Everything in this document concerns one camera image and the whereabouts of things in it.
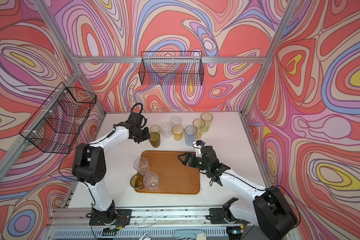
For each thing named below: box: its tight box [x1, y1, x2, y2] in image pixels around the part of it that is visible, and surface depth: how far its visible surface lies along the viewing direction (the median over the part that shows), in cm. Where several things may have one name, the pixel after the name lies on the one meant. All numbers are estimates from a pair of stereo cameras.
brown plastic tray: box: [136, 150, 200, 195], surface depth 86 cm
